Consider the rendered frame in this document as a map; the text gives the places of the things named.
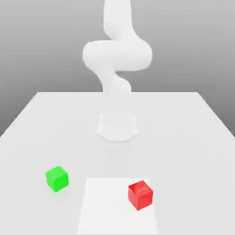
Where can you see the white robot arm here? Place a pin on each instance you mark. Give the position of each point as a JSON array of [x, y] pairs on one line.
[[117, 55]]

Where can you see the small red cube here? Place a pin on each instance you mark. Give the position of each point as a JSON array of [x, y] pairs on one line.
[[140, 195]]

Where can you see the small green cube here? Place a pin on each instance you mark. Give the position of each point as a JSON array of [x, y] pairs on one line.
[[57, 179]]

